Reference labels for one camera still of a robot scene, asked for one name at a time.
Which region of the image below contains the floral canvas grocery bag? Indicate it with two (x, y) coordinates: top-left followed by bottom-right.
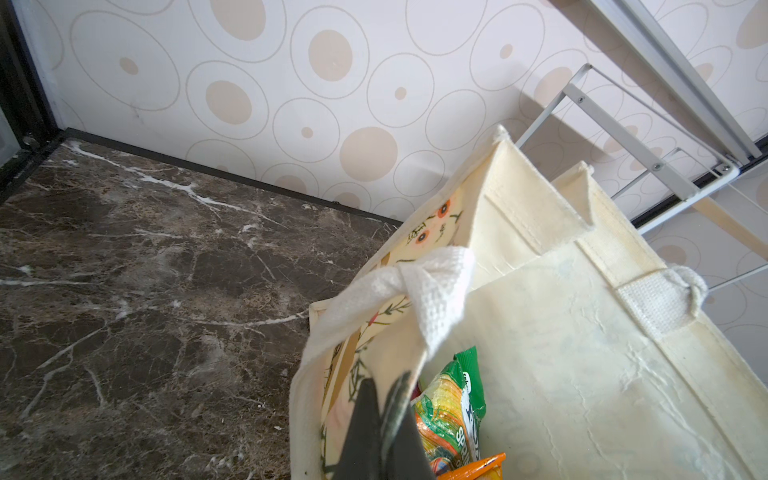
(289, 127), (767, 479)

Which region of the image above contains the orange pink snack bag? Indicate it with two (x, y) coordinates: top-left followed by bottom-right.
(437, 453), (507, 480)

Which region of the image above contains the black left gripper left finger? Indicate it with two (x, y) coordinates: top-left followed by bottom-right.
(333, 378), (382, 480)

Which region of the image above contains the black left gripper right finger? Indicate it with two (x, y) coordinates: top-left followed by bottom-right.
(380, 372), (436, 479)

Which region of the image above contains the green yellow snack bag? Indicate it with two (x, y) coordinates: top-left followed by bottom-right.
(411, 347), (486, 476)

